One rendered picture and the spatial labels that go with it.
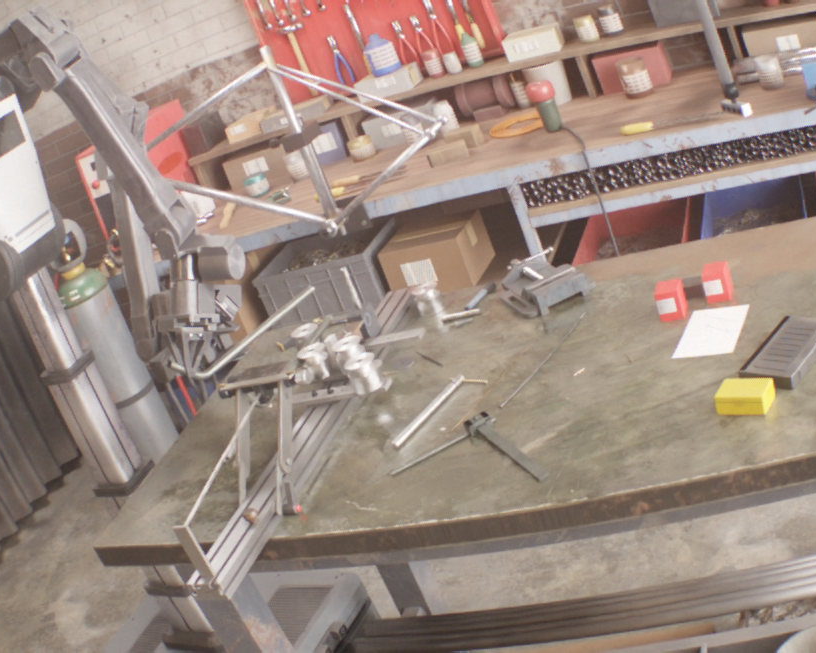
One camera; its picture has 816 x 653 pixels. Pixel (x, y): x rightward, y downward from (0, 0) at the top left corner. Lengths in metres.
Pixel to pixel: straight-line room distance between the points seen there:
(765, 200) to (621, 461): 2.19
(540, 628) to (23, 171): 1.42
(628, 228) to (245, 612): 2.17
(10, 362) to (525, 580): 2.47
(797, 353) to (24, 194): 1.52
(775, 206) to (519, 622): 1.80
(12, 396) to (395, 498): 3.01
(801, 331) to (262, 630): 1.03
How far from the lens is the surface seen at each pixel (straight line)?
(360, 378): 1.76
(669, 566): 2.65
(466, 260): 3.30
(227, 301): 1.86
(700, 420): 1.46
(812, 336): 1.54
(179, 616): 2.57
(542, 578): 2.77
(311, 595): 2.59
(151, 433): 3.76
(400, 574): 2.43
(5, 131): 2.22
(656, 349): 1.68
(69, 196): 4.79
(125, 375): 3.69
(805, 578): 2.12
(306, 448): 1.72
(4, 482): 4.28
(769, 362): 1.50
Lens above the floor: 1.63
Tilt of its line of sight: 21 degrees down
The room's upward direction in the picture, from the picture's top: 22 degrees counter-clockwise
